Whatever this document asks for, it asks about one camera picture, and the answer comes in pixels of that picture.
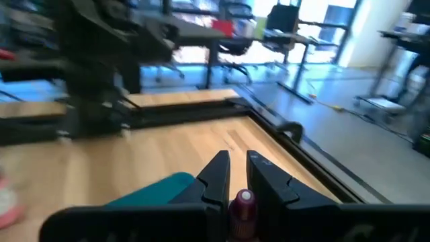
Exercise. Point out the black table clamp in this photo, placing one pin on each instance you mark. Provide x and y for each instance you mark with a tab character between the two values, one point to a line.
292	129

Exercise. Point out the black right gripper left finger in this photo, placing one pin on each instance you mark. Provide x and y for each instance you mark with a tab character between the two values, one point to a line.
208	188

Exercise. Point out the teal storage box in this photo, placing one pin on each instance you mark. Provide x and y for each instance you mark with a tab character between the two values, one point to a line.
158	191

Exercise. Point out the grey equipment desk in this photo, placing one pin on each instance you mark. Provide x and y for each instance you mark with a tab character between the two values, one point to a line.
403	42

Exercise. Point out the dark office desk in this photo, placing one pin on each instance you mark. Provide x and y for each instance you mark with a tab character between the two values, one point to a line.
195	33

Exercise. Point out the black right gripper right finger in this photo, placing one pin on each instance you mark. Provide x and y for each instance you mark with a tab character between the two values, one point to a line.
268	181

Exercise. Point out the red-tipped food coloring bottle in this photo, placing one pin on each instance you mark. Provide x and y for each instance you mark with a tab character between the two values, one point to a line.
8	205

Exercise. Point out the black-legged office desk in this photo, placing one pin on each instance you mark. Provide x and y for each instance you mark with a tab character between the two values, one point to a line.
289	37

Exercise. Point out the green floor device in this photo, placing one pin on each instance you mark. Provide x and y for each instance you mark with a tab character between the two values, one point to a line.
424	142

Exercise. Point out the black office chair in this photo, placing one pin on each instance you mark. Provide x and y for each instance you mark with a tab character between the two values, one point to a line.
282	18
235	47

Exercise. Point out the black table edge rail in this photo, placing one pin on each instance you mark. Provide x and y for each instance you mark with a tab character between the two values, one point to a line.
188	116

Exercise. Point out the red container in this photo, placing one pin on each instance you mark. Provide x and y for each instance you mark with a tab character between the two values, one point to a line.
222	27

